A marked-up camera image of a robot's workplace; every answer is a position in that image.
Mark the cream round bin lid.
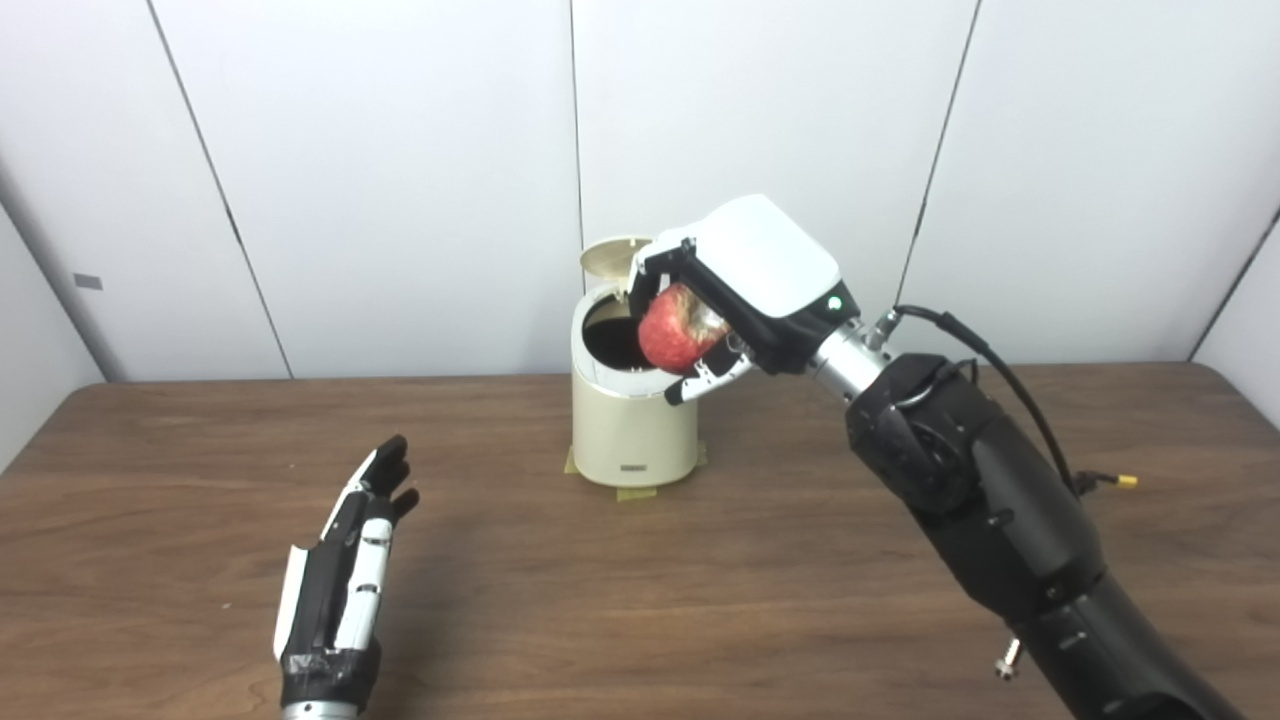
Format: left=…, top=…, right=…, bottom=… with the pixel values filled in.
left=580, top=235, right=653, bottom=301

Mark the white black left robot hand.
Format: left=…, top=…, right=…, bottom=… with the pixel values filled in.
left=273, top=434, right=421, bottom=713

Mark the cream-colored cylindrical bin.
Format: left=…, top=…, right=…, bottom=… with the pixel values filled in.
left=570, top=283, right=701, bottom=489

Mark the red apple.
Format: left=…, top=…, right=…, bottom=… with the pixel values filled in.
left=638, top=283, right=729, bottom=375

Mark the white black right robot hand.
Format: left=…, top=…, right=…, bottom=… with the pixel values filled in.
left=628, top=194, right=862, bottom=407

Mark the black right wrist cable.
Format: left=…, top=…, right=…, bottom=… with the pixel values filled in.
left=870, top=305, right=1139, bottom=493

